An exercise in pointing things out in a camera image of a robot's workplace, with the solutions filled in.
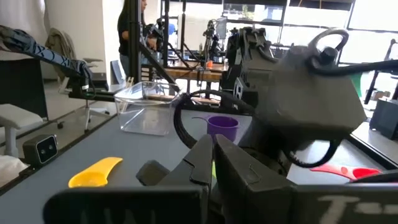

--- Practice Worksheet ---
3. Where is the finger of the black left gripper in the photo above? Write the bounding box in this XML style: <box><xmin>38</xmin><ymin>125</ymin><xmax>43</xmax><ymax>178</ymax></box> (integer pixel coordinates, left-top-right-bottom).
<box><xmin>136</xmin><ymin>159</ymin><xmax>171</xmax><ymax>187</ymax></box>

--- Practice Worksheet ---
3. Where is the green panel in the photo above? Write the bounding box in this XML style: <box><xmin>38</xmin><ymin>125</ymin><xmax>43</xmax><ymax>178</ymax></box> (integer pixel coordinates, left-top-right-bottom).
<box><xmin>350</xmin><ymin>73</ymin><xmax>363</xmax><ymax>98</ymax></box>

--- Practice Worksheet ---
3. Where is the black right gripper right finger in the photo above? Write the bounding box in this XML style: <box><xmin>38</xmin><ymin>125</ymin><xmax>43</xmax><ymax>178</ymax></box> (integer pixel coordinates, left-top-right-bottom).
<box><xmin>214</xmin><ymin>133</ymin><xmax>296</xmax><ymax>224</ymax></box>

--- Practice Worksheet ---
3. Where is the white bench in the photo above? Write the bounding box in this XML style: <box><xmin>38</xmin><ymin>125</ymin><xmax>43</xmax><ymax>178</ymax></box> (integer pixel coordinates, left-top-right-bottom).
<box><xmin>0</xmin><ymin>103</ymin><xmax>44</xmax><ymax>158</ymax></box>

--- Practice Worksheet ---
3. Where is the black table-level camera box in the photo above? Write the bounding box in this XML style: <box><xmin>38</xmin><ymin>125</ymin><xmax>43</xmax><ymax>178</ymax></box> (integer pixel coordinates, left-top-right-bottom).
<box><xmin>22</xmin><ymin>133</ymin><xmax>59</xmax><ymax>167</ymax></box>

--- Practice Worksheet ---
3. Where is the purple measuring cup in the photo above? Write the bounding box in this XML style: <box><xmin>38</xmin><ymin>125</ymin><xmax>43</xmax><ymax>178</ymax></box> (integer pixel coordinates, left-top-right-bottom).
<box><xmin>192</xmin><ymin>115</ymin><xmax>240</xmax><ymax>142</ymax></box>

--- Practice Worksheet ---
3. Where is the grey leaning board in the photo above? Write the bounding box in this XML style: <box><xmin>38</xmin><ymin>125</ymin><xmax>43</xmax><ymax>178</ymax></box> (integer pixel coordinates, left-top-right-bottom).
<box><xmin>110</xmin><ymin>59</ymin><xmax>127</xmax><ymax>85</ymax></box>

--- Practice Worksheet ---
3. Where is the wooden desk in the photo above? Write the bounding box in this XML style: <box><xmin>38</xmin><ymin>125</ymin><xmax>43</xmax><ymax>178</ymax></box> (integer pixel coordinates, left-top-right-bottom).
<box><xmin>164</xmin><ymin>60</ymin><xmax>229</xmax><ymax>83</ymax></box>

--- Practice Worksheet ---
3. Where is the black computer tower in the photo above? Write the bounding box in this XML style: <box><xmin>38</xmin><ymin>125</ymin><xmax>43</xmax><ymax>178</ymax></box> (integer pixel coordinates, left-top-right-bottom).
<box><xmin>369</xmin><ymin>98</ymin><xmax>398</xmax><ymax>141</ymax></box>

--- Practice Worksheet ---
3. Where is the white cloth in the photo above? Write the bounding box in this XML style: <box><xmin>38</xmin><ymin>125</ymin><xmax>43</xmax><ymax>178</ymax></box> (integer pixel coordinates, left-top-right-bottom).
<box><xmin>0</xmin><ymin>154</ymin><xmax>29</xmax><ymax>187</ymax></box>

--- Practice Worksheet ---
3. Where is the person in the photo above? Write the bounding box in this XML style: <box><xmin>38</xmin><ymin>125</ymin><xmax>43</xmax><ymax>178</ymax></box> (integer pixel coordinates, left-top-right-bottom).
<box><xmin>117</xmin><ymin>0</ymin><xmax>149</xmax><ymax>77</ymax></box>

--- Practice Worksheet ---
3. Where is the red measuring cup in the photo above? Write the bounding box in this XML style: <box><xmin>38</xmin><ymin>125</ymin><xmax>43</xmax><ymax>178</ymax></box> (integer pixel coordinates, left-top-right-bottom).
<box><xmin>310</xmin><ymin>164</ymin><xmax>382</xmax><ymax>181</ymax></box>

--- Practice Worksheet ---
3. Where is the black partition panel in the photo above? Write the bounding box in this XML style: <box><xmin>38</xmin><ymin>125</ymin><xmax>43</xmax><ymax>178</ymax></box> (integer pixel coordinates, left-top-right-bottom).
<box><xmin>0</xmin><ymin>58</ymin><xmax>49</xmax><ymax>119</ymax></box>

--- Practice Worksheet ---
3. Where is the thick black cable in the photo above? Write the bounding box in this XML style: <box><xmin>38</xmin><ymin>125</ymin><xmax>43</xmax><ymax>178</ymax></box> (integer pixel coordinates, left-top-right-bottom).
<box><xmin>306</xmin><ymin>27</ymin><xmax>398</xmax><ymax>77</ymax></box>

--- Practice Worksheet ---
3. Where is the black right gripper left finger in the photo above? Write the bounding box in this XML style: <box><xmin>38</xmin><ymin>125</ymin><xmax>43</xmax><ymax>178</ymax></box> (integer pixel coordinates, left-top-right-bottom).
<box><xmin>156</xmin><ymin>133</ymin><xmax>215</xmax><ymax>187</ymax></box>

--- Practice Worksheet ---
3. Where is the black braided cable loop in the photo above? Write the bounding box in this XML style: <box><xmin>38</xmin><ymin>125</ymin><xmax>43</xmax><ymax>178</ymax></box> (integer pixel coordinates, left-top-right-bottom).
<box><xmin>173</xmin><ymin>89</ymin><xmax>256</xmax><ymax>149</ymax></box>

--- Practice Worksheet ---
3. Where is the black vertical frame post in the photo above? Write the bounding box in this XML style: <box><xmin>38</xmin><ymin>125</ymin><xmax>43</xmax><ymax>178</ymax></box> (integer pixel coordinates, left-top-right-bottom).
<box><xmin>128</xmin><ymin>0</ymin><xmax>141</xmax><ymax>84</ymax></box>

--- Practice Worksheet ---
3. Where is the clear plastic basket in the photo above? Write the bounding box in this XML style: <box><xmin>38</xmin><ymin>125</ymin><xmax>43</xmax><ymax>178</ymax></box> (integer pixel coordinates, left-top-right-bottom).
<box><xmin>114</xmin><ymin>81</ymin><xmax>183</xmax><ymax>137</ymax></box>

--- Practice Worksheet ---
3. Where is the grey office chair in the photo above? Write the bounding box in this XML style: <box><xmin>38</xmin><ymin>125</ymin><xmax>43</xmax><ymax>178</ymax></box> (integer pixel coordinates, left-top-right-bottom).
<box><xmin>45</xmin><ymin>27</ymin><xmax>110</xmax><ymax>134</ymax></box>

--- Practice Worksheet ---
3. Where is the blue patterned cable sleeve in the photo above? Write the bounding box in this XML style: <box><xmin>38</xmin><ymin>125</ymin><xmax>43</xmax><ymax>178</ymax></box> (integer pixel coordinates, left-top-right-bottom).
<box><xmin>0</xmin><ymin>24</ymin><xmax>94</xmax><ymax>80</ymax></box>

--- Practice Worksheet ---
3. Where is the black diagonal frame brace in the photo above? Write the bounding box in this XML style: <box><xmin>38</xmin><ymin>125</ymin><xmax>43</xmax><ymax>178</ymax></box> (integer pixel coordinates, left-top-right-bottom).
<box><xmin>139</xmin><ymin>42</ymin><xmax>182</xmax><ymax>93</ymax></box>

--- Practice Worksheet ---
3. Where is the yellow measuring cup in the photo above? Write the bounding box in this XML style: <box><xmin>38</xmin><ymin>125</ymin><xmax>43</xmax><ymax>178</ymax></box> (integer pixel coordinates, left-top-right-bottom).
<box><xmin>68</xmin><ymin>157</ymin><xmax>124</xmax><ymax>189</ymax></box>

